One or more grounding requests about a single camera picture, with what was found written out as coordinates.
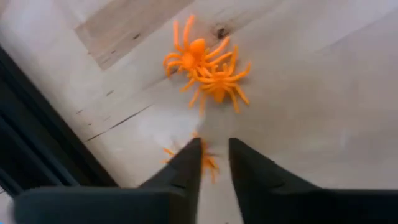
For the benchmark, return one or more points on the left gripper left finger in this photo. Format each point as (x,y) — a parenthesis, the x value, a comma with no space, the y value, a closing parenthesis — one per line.
(124,205)

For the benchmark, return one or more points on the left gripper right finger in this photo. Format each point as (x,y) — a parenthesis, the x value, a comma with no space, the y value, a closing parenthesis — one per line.
(295,202)

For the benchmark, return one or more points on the orange plastic decoration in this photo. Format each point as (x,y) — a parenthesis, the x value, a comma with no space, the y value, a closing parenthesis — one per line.
(207,160)
(194,53)
(219,87)

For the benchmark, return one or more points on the black aluminium rig frame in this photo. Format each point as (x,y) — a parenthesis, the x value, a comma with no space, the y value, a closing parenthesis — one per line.
(31,140)

